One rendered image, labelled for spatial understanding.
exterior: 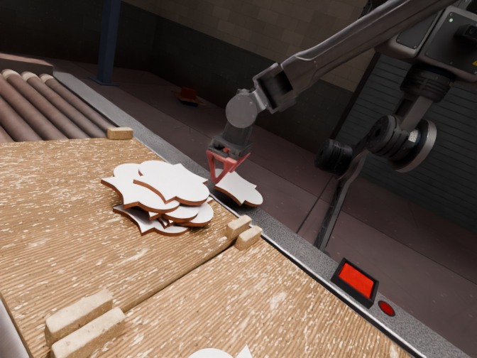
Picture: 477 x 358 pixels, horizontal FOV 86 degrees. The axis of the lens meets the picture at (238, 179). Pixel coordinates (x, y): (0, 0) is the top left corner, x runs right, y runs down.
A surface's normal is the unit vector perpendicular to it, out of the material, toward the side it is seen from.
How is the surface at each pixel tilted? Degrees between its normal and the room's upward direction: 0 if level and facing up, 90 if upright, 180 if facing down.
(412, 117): 90
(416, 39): 90
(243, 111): 89
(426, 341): 0
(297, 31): 90
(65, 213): 0
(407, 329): 0
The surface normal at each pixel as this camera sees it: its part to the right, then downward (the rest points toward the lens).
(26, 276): 0.33, -0.84
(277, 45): -0.47, 0.25
